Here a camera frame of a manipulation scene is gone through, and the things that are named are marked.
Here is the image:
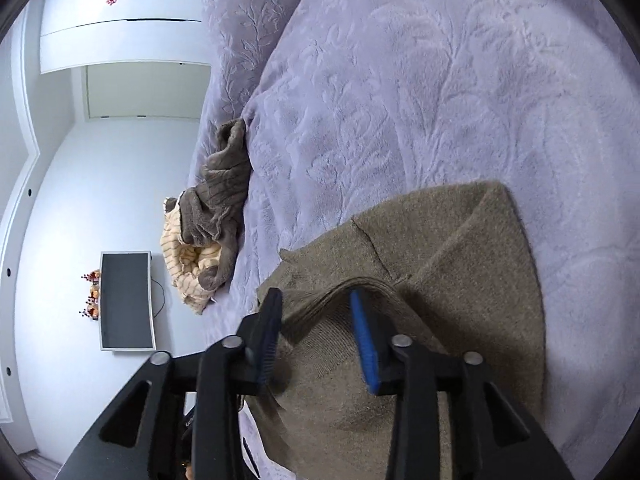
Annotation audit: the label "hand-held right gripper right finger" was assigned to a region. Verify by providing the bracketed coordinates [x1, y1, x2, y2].
[349, 290, 576, 480]

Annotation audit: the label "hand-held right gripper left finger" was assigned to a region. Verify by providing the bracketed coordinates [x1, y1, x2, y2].
[65, 287, 284, 480]

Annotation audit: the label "olive brown knit sweater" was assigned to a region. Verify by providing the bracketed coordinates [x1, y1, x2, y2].
[239, 180, 547, 480]

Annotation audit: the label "dark red smartphone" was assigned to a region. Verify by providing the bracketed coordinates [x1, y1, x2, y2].
[242, 437, 261, 479]

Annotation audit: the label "cream striped garment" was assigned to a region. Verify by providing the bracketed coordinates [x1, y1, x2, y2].
[160, 197, 223, 316]

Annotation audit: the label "grey flat monitor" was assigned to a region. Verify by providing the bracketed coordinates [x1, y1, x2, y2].
[99, 251, 156, 352]

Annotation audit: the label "orange flower ornaments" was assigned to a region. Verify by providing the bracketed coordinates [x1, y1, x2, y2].
[78, 269, 103, 321]

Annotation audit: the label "brown fleece garment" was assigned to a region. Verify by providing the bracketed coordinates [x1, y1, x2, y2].
[177, 117, 251, 293]

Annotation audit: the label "lavender embossed blanket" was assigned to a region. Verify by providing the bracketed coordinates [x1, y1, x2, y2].
[187, 0, 640, 480]

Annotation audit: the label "lavender embossed pillow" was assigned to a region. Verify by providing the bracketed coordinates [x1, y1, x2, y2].
[200, 0, 326, 126]

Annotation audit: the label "white wardrobe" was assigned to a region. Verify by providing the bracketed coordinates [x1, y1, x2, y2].
[39, 0, 213, 76]

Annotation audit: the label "black monitor cable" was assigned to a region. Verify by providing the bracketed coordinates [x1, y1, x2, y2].
[149, 277, 166, 321]

